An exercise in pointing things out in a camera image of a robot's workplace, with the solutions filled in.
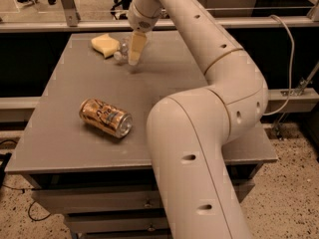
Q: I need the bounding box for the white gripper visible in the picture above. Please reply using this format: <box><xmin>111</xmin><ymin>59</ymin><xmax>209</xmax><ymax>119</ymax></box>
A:
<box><xmin>128</xmin><ymin>0</ymin><xmax>161</xmax><ymax>66</ymax></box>

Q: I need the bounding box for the clear plastic water bottle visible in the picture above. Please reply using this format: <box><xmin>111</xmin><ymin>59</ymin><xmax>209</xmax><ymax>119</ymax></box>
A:
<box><xmin>114</xmin><ymin>36</ymin><xmax>131</xmax><ymax>64</ymax></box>

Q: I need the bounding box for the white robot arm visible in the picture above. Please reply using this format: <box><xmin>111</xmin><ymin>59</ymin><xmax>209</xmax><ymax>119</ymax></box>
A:
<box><xmin>129</xmin><ymin>0</ymin><xmax>268</xmax><ymax>239</ymax></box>

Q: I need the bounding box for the yellow sponge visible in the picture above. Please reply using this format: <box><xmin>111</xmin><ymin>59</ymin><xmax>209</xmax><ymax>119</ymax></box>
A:
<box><xmin>91</xmin><ymin>34</ymin><xmax>120</xmax><ymax>58</ymax></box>

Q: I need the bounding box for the black office chair base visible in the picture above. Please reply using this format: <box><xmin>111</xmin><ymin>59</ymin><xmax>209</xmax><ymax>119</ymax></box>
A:
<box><xmin>111</xmin><ymin>0</ymin><xmax>133</xmax><ymax>20</ymax></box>

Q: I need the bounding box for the gold soda can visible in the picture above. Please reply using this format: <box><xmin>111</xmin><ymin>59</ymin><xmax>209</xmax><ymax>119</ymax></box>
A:
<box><xmin>79</xmin><ymin>99</ymin><xmax>133</xmax><ymax>138</ymax></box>

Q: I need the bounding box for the grey drawer cabinet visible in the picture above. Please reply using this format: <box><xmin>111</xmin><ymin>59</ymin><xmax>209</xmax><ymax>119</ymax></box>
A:
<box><xmin>7</xmin><ymin>32</ymin><xmax>267</xmax><ymax>239</ymax></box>

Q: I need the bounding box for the metal railing frame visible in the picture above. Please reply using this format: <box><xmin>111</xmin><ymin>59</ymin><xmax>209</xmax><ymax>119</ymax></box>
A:
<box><xmin>0</xmin><ymin>0</ymin><xmax>319</xmax><ymax>33</ymax></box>

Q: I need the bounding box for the white cable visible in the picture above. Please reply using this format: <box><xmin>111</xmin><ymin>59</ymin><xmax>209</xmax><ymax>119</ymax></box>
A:
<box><xmin>262</xmin><ymin>14</ymin><xmax>297</xmax><ymax>118</ymax></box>

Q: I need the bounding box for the black floor cable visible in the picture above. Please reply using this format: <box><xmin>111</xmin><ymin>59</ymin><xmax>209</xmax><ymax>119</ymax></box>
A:
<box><xmin>0</xmin><ymin>138</ymin><xmax>53</xmax><ymax>223</ymax></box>

